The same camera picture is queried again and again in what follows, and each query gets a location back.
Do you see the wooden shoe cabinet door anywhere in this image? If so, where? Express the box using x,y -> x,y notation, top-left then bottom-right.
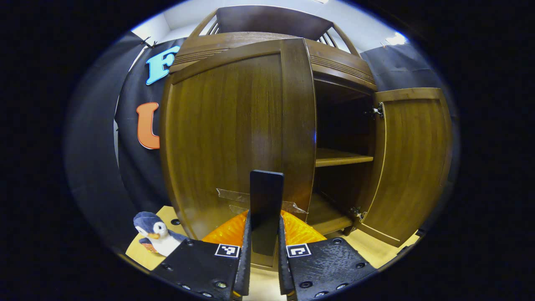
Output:
355,87 -> 453,247
160,38 -> 317,269

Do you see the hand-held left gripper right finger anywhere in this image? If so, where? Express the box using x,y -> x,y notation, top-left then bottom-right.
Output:
277,210 -> 379,301

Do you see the small ceiling light panel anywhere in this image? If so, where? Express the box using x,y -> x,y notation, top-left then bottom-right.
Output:
384,32 -> 408,46

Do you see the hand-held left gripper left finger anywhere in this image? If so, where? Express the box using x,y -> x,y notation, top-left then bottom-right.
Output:
151,209 -> 252,301

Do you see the penguin plush toy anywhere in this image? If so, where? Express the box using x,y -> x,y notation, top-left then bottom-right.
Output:
133,211 -> 189,257

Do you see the black backdrop cloth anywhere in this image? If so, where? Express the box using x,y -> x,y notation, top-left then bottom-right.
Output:
65,31 -> 460,251

